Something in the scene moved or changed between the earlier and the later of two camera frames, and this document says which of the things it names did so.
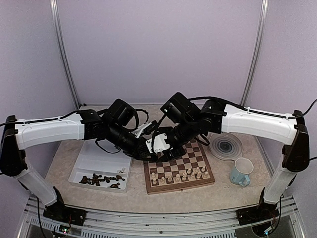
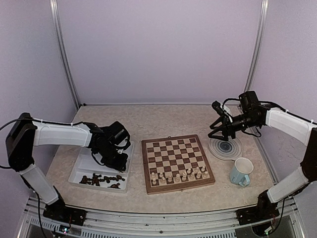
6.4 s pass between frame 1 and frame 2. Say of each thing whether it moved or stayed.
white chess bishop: stayed
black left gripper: moved
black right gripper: moved
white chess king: stayed
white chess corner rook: stayed
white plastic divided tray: stayed
